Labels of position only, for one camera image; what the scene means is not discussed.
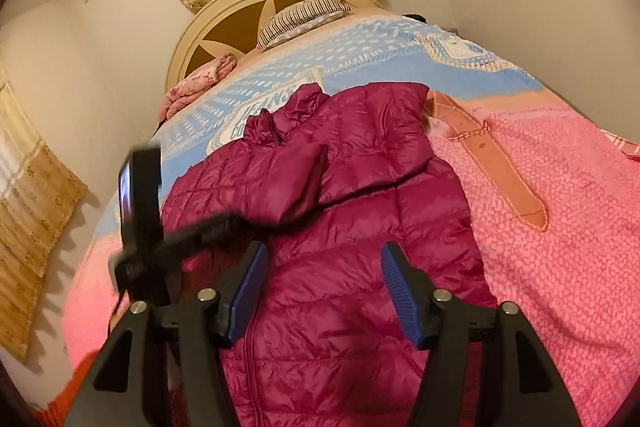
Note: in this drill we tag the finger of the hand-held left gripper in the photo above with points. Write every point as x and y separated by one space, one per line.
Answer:
205 232

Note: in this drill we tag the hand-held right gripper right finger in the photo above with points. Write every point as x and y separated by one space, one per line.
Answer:
397 279

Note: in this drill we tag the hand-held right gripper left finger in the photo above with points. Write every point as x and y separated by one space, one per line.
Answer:
251 274

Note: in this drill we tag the magenta puffer jacket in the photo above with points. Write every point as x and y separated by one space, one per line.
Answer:
345 217

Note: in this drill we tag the folded pink floral quilt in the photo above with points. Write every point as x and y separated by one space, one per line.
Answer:
197 82

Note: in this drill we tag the blue and pink printed blanket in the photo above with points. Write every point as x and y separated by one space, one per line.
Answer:
540 232

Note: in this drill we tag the orange cloth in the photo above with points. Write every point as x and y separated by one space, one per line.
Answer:
70 399

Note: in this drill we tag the cream round bed headboard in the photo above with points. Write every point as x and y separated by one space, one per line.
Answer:
225 14

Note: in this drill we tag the striped pillow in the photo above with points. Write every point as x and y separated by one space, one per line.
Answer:
300 14

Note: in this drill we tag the grey floral pillow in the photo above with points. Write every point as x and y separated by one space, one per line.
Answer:
320 23

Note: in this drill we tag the small dark object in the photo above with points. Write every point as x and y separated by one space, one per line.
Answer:
413 17

